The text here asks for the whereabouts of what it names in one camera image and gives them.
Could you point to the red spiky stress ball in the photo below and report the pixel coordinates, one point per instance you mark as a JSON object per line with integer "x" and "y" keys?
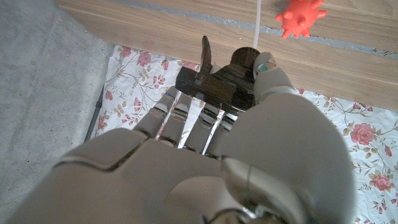
{"x": 298, "y": 18}

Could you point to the black spray cap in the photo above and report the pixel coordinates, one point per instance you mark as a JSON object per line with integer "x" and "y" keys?
{"x": 224, "y": 87}

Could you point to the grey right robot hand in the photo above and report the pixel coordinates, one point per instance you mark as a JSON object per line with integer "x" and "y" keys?
{"x": 186, "y": 180}

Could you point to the black backdrop stand pole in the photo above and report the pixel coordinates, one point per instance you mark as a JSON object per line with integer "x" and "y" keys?
{"x": 94, "y": 116}

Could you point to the floral backdrop cloth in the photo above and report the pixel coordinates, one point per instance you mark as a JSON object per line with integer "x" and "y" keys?
{"x": 133, "y": 90}

